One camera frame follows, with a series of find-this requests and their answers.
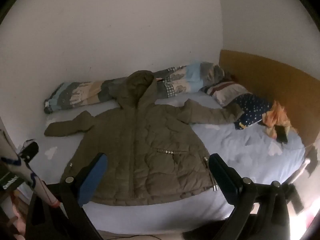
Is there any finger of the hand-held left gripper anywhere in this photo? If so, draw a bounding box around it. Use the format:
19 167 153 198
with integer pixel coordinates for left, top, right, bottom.
19 140 40 162

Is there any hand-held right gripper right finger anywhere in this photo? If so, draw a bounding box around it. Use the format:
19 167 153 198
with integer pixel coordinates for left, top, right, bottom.
208 153 292 240

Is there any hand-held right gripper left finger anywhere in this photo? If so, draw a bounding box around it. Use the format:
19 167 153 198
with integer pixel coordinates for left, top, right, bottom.
25 152 108 240

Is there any olive puffer jacket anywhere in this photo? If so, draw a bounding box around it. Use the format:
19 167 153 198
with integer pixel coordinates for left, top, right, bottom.
44 70 244 207

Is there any bed with light blue sheet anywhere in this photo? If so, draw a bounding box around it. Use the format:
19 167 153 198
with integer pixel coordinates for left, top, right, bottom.
19 90 310 235

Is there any patchwork quilt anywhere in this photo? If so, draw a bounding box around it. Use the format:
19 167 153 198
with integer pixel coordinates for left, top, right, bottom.
44 61 225 115

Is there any patterned pillow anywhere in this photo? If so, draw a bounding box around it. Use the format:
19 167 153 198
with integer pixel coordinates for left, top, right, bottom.
200 81 273 130

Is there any orange cloth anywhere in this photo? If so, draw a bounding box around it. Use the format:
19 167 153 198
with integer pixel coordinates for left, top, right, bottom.
261 100 299 139

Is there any brown headboard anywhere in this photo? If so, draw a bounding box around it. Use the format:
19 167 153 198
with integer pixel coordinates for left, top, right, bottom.
219 49 320 145

